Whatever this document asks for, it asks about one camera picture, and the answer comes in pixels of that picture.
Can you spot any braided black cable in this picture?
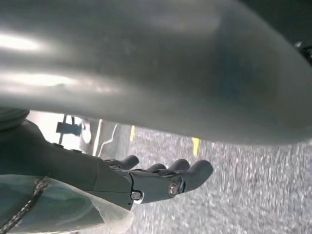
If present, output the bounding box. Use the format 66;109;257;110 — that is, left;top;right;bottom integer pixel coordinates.
0;176;50;234

